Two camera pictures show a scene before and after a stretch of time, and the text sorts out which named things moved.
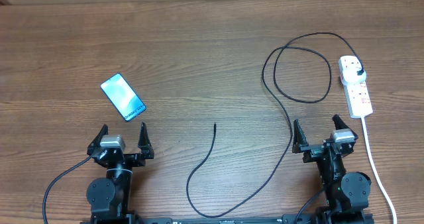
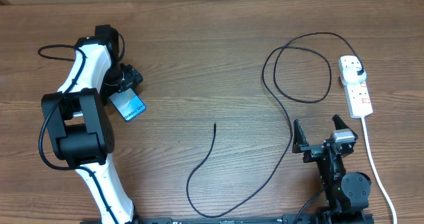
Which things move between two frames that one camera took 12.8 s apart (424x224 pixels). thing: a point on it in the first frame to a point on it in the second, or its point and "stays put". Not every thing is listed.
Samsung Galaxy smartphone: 118,91 stays put
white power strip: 357,95 stays put
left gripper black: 145,150 to 132,77
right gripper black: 313,150 stays put
